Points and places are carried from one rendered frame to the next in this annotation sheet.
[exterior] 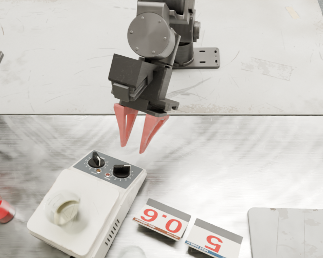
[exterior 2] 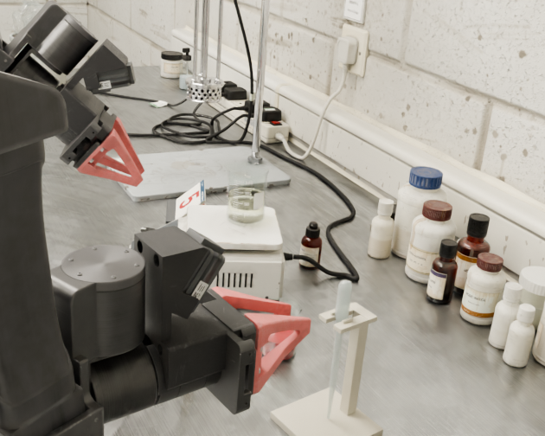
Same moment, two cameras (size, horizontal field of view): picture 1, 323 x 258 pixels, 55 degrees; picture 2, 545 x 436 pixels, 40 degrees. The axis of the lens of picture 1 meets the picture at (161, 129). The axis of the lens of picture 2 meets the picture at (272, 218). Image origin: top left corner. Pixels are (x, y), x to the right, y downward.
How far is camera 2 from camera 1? 112 cm
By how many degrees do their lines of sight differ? 89
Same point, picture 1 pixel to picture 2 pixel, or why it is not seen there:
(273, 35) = not seen: outside the picture
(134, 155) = not seen: hidden behind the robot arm
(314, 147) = not seen: hidden behind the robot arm
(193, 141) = (54, 239)
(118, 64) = (112, 50)
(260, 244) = (169, 189)
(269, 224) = (145, 187)
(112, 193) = (195, 208)
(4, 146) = (166, 413)
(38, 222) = (270, 238)
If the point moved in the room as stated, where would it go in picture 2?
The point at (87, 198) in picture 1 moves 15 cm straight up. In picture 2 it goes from (214, 218) to (220, 106)
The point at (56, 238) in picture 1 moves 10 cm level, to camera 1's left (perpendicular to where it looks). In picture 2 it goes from (273, 223) to (322, 254)
